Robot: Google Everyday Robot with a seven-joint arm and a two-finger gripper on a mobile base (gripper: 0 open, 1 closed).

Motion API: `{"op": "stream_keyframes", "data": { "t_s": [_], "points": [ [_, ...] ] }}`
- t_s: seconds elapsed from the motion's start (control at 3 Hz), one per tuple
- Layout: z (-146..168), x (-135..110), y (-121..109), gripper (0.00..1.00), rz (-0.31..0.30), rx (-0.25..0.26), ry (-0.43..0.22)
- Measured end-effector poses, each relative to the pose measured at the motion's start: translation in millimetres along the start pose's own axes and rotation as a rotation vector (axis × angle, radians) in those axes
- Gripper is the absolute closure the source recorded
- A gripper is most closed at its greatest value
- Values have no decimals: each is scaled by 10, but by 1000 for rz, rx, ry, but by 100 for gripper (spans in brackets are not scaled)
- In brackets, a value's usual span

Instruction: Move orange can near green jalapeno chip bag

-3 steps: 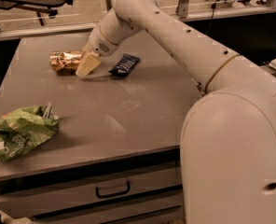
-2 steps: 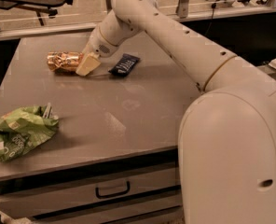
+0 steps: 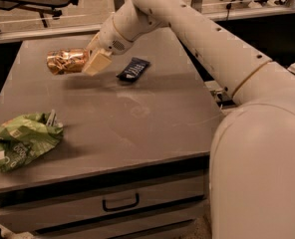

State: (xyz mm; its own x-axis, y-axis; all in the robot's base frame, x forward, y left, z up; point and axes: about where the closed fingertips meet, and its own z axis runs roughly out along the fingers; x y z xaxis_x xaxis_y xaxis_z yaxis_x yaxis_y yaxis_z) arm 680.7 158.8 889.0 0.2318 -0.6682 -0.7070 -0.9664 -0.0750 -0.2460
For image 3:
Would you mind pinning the grey cabinet drawer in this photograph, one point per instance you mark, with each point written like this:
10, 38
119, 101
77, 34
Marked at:
152, 193

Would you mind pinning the grey lower drawer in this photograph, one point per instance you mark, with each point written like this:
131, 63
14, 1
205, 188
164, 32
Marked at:
163, 221

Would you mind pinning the green jalapeno chip bag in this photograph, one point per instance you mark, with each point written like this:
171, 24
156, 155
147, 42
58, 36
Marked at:
27, 137

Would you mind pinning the black drawer handle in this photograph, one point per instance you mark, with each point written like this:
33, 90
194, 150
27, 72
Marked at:
120, 203

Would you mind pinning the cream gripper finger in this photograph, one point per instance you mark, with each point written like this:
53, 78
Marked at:
98, 61

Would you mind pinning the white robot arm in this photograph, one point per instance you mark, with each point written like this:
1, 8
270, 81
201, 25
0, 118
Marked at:
252, 157

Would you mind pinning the dark blue snack bar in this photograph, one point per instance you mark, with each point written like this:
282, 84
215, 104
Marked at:
133, 70

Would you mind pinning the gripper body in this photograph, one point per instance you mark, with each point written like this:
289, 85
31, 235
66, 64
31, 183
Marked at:
112, 39

